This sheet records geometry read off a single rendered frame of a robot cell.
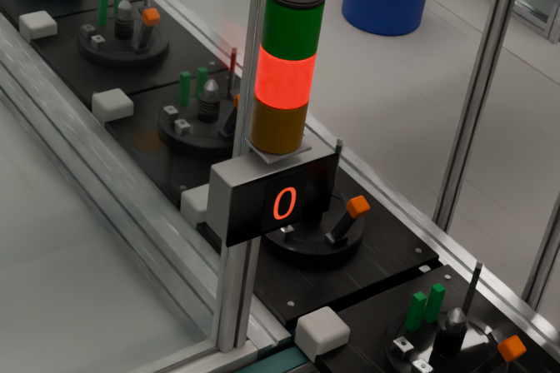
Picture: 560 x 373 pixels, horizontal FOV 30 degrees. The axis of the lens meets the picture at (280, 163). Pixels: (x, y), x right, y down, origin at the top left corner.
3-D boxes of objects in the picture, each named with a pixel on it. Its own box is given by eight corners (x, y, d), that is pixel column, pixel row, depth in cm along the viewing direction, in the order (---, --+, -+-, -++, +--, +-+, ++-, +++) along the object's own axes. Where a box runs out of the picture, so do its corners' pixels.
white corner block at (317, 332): (347, 353, 119) (352, 328, 117) (315, 368, 117) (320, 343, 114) (322, 327, 122) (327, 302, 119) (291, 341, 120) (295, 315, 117)
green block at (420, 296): (418, 329, 118) (427, 297, 115) (410, 332, 117) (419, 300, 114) (412, 322, 119) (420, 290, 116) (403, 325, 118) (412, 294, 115)
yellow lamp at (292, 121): (312, 146, 97) (320, 102, 94) (268, 160, 94) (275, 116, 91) (282, 118, 100) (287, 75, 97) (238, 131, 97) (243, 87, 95)
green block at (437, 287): (437, 320, 119) (446, 289, 116) (428, 324, 119) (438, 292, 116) (429, 314, 120) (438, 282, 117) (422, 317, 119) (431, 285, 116)
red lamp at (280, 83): (320, 101, 94) (328, 54, 91) (275, 115, 91) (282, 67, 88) (287, 74, 97) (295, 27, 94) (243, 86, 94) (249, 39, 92)
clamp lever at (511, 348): (492, 378, 112) (528, 350, 106) (479, 385, 111) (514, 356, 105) (473, 350, 114) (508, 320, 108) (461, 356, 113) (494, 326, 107)
